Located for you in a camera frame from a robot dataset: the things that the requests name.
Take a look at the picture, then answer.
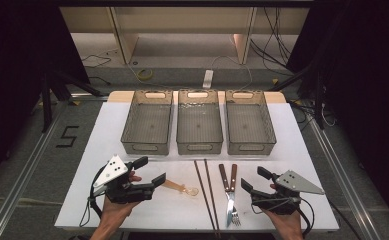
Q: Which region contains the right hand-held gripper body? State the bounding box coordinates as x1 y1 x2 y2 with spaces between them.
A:
250 170 326 216

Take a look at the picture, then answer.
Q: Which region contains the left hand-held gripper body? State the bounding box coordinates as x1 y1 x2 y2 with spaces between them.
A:
92 154 156 205

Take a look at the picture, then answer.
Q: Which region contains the wooden handled knife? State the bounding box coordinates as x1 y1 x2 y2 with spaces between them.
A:
225 163 239 229

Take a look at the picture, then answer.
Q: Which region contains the wooden handled fork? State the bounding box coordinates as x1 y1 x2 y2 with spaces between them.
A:
217 163 242 227

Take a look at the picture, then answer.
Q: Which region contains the translucent amber plastic spoon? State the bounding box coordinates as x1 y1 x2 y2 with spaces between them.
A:
163 178 200 198

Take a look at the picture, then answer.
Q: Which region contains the transparent grey plastic bin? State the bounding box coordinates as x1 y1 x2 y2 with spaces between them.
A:
120 89 175 156
175 89 224 156
225 89 278 156

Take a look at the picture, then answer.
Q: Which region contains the person's right hand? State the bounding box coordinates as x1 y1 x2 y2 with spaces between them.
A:
262 207 305 235

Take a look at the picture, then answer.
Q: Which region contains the person's left hand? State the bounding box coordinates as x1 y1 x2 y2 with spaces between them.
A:
98 171 143 225

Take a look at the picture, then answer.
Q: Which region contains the white table sheet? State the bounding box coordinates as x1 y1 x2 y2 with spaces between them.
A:
54 100 340 233

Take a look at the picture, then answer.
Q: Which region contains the black metal stand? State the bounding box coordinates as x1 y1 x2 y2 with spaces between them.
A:
41 68 104 133
271 64 327 130

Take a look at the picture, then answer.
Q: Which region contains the white power strip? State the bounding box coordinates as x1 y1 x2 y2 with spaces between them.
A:
202 69 214 90

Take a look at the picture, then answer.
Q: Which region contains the black curtain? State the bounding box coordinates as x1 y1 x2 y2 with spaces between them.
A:
286 0 389 231
0 0 90 189

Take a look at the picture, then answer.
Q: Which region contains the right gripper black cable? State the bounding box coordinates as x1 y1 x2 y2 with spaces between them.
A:
296 196 316 238

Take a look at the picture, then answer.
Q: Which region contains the aluminium floor rail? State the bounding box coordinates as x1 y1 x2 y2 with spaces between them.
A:
306 113 383 240
0 99 73 240

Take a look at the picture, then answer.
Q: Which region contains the yellow cable coil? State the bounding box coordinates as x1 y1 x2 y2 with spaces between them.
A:
136 68 155 82

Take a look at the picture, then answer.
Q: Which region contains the thin black cable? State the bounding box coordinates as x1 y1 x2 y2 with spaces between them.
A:
81 53 112 69

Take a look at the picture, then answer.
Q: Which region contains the black cable bundle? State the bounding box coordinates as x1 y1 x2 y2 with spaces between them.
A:
250 6 295 78

